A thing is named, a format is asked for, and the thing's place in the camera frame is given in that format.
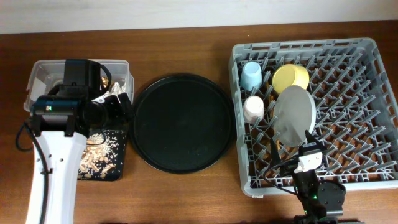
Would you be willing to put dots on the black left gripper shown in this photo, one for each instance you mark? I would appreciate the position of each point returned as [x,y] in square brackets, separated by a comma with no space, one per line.
[120,117]

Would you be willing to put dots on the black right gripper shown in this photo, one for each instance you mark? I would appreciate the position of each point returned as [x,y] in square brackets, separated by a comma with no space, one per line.
[287,168]

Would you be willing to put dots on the white tissue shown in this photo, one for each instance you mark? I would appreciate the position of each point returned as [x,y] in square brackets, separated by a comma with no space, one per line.
[115,90]

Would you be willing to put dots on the grey round plate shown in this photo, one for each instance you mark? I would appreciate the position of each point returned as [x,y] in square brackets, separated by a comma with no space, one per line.
[296,113]

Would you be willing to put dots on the pink cup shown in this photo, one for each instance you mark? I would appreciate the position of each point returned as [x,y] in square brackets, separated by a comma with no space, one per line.
[253,108]

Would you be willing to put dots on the yellow bowl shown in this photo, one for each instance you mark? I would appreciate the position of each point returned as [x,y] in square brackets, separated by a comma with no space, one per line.
[288,75]

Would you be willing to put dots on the light blue cup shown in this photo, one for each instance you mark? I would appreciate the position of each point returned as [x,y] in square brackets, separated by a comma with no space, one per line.
[251,76]

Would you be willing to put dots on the food scraps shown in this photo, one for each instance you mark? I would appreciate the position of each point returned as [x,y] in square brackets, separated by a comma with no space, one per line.
[99,155]

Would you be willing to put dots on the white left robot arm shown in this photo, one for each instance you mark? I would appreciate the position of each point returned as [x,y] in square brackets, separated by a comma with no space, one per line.
[64,155]

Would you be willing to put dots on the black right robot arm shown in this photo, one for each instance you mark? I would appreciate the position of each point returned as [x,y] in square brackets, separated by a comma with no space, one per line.
[322,200]

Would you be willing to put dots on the clear plastic waste bin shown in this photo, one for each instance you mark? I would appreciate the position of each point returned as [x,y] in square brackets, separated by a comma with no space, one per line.
[48,73]

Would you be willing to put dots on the grey plastic dishwasher rack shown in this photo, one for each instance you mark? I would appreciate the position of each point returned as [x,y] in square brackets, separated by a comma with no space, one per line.
[356,113]

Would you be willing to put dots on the gold foil wrapper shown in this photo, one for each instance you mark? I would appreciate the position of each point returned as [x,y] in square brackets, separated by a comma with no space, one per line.
[104,83]

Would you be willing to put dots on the black rectangular tray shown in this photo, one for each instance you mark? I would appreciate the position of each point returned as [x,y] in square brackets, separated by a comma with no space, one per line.
[119,155]

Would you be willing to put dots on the black round tray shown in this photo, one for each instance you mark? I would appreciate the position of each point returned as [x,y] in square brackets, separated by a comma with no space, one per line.
[183,123]

